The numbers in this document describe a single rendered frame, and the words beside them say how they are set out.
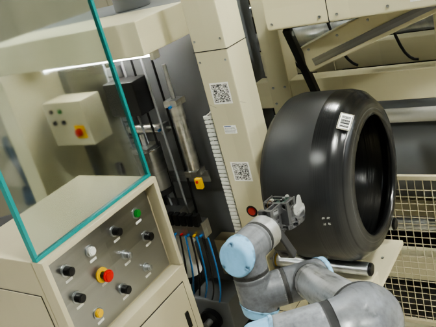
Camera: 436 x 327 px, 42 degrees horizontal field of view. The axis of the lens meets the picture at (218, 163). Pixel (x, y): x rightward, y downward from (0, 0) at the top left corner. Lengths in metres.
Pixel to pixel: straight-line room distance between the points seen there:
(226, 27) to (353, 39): 0.48
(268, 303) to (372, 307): 0.57
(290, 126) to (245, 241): 0.51
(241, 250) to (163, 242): 0.85
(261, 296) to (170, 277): 0.79
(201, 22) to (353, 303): 1.20
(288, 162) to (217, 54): 0.43
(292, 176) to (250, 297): 0.44
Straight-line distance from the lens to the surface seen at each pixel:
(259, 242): 1.37
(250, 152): 1.93
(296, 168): 1.68
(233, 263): 1.36
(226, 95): 1.89
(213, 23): 1.83
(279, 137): 1.74
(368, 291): 0.90
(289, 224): 1.52
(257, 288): 1.39
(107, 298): 1.97
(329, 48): 2.12
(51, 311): 1.83
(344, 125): 1.69
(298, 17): 1.98
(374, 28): 2.05
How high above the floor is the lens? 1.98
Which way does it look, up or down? 21 degrees down
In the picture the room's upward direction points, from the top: 15 degrees counter-clockwise
